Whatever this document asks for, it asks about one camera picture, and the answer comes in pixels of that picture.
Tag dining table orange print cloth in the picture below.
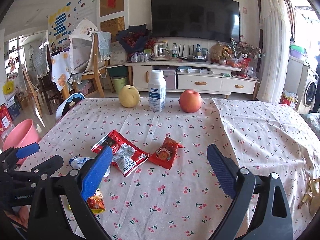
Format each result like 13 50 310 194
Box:
52 51 71 100

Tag white curtain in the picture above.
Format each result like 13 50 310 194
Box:
257 0 291 103

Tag light wooden chair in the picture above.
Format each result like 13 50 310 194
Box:
68 29 111 98

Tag black flat television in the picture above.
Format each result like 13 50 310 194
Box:
151 0 240 43

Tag blue white stool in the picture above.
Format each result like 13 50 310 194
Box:
55 93 85 121

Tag pink plastic bucket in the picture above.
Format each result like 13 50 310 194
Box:
1 119 40 161

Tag red cartoon couple packet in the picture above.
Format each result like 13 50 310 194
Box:
148 137 184 170

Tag red torn snack wrapper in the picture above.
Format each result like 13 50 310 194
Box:
91 129 150 177

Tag yellow snack packet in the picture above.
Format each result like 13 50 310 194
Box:
86 189 105 214

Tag red apple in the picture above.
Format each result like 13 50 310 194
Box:
179 89 202 113

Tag pink storage box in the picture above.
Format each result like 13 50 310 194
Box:
153 67 177 89

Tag white washing machine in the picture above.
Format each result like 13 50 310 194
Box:
296 66 318 114

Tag yellow pear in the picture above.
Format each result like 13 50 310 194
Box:
118 85 140 108

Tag dark flower bouquet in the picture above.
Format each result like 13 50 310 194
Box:
116 24 151 54

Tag red gift bags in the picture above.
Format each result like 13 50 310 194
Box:
0 104 12 135

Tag white tv cabinet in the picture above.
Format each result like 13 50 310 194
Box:
125 60 260 99

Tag crushed white blue milk carton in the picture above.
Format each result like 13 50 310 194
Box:
68 155 111 178

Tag cherry print tablecloth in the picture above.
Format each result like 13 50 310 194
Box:
22 98 319 239

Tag white milk bottle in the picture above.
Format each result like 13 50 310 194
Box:
148 69 166 112

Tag green trash bin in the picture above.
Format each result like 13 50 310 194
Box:
112 76 128 94

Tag dark wooden chair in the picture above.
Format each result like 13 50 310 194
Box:
33 44 62 115

